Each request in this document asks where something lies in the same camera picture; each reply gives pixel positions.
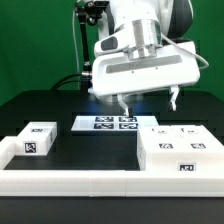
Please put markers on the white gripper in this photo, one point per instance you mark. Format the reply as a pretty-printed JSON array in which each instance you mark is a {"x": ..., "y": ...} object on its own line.
[{"x": 134, "y": 60}]

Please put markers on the white cabinet body box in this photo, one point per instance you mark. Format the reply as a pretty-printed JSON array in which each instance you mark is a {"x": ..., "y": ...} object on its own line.
[{"x": 182, "y": 160}]

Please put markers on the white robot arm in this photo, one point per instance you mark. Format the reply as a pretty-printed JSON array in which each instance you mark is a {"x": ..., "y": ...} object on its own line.
[{"x": 174, "y": 17}]

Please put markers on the white cabinet top block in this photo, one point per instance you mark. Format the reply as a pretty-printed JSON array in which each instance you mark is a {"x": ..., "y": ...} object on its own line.
[{"x": 36, "y": 139}]

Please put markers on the white U-shaped fence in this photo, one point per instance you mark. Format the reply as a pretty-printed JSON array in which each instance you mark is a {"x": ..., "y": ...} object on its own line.
[{"x": 102, "y": 183}]

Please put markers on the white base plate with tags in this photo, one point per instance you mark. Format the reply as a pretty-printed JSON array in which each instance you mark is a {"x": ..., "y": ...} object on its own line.
[{"x": 111, "y": 123}]

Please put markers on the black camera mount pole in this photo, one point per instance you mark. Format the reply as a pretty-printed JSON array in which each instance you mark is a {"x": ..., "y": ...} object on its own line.
[{"x": 88, "y": 14}]

